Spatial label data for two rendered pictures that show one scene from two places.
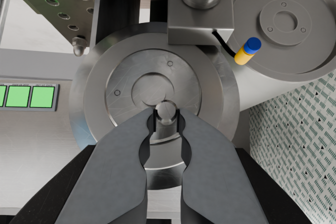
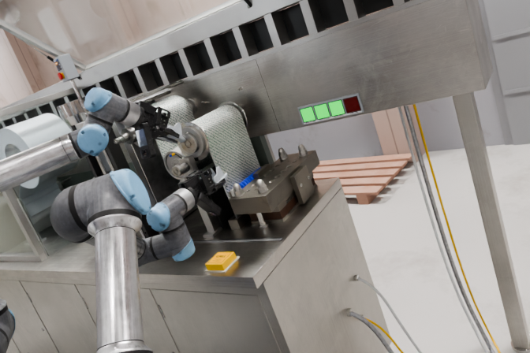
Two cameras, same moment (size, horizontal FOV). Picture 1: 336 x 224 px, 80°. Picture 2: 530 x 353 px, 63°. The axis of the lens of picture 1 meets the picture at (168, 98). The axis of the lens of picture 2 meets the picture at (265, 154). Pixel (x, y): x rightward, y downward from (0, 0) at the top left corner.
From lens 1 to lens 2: 146 cm
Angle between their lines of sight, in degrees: 36
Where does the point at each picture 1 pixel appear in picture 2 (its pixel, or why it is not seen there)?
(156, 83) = (188, 146)
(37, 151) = (296, 81)
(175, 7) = (188, 161)
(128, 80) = (192, 145)
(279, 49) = (175, 158)
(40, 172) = (289, 70)
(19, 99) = (319, 109)
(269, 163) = (181, 118)
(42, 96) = (307, 115)
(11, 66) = not seen: outside the picture
